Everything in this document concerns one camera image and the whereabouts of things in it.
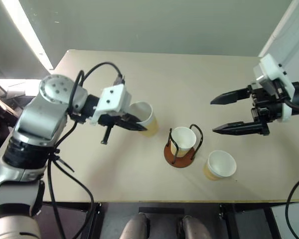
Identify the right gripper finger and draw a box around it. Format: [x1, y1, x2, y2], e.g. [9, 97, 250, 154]
[211, 120, 262, 136]
[210, 88, 252, 106]

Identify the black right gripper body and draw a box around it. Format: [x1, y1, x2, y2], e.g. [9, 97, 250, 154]
[248, 80, 284, 136]

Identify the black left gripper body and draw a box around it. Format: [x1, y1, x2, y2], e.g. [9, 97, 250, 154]
[97, 113, 128, 128]

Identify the tan paper cup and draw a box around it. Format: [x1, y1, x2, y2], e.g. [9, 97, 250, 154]
[169, 126, 197, 158]
[129, 101, 159, 137]
[202, 149, 238, 182]

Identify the black flat bar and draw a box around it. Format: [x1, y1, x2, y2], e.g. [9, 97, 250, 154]
[139, 207, 185, 215]

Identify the dark rounded grey shape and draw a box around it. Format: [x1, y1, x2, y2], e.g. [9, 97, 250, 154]
[176, 215, 212, 239]
[119, 213, 150, 239]

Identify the dark cluttered furniture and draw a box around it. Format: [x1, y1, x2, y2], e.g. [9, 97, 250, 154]
[0, 73, 26, 155]

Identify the bright white light strip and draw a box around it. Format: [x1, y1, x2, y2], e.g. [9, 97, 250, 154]
[1, 0, 56, 72]

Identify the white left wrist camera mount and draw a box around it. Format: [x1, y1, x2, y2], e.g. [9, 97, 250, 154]
[89, 84, 133, 125]

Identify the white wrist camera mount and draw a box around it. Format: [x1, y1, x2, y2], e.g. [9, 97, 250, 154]
[253, 53, 296, 122]
[89, 84, 133, 125]

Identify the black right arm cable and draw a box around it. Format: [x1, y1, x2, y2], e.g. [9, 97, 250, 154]
[284, 98, 299, 239]

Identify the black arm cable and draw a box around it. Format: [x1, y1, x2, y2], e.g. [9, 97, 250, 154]
[46, 62, 127, 239]
[284, 98, 299, 239]

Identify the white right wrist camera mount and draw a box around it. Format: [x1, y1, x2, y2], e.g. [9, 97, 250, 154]
[253, 53, 296, 122]

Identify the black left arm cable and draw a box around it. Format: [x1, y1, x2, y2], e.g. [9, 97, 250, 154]
[46, 62, 127, 239]

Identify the black wire cup holder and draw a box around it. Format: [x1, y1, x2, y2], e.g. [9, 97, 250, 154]
[163, 123, 204, 169]

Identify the black metal table frame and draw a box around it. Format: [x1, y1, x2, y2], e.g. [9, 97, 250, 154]
[41, 201, 299, 239]

